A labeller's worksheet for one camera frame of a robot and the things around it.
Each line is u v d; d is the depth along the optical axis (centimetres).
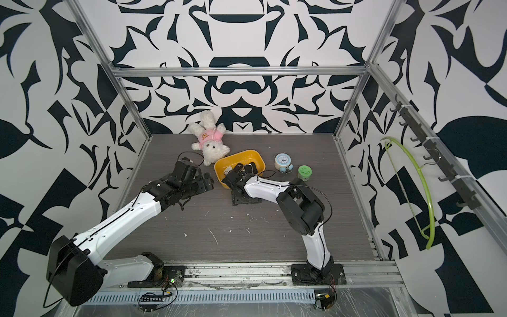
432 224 57
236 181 75
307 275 74
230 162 105
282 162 103
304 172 99
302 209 51
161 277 70
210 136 108
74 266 39
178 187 60
